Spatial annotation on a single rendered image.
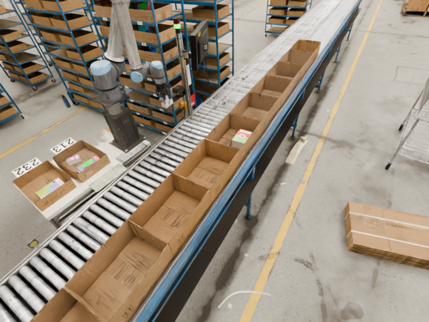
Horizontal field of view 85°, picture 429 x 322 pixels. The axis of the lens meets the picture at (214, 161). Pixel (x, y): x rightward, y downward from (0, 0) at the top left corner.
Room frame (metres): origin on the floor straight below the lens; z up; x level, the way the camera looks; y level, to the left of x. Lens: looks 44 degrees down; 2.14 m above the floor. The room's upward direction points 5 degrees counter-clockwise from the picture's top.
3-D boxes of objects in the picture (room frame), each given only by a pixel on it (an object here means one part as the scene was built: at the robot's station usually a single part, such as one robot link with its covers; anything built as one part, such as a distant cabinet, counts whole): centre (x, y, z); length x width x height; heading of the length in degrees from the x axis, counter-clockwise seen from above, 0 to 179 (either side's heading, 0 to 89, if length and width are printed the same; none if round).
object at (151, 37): (2.84, 0.55, 1.39); 0.40 x 0.30 x 0.10; 55
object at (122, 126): (1.80, 0.81, 0.91); 0.26 x 0.26 x 0.33; 51
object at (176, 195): (0.80, 0.27, 0.96); 0.39 x 0.29 x 0.17; 146
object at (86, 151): (1.52, 1.14, 0.80); 0.38 x 0.28 x 0.10; 52
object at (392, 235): (0.99, -1.55, 0.06); 0.69 x 0.47 x 0.13; 70
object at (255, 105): (1.77, -0.39, 0.97); 0.39 x 0.29 x 0.17; 146
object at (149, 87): (2.84, 0.55, 0.79); 0.40 x 0.30 x 0.10; 57
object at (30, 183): (1.27, 1.34, 0.80); 0.38 x 0.28 x 0.10; 51
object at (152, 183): (1.25, 0.51, 0.72); 0.52 x 0.05 x 0.05; 56
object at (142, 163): (1.36, 0.44, 0.72); 0.52 x 0.05 x 0.05; 56
